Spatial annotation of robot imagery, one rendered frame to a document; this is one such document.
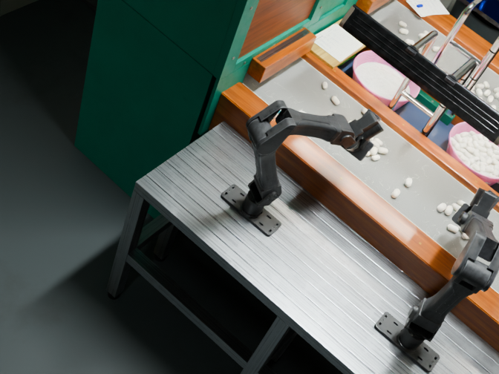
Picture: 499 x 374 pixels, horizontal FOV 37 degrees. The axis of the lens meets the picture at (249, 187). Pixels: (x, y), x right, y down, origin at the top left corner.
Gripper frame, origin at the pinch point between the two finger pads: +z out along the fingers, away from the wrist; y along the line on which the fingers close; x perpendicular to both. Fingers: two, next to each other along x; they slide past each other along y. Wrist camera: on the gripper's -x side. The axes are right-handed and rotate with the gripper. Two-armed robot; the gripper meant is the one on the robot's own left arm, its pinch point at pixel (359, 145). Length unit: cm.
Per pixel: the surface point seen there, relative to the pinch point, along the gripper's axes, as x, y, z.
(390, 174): 1.5, -11.4, 16.5
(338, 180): 12.6, -2.2, -0.5
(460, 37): -57, 11, 82
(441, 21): -59, 21, 84
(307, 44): -15.0, 40.0, 19.4
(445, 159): -13.8, -21.0, 30.9
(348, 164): 7.2, 0.4, 9.8
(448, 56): -47, 8, 75
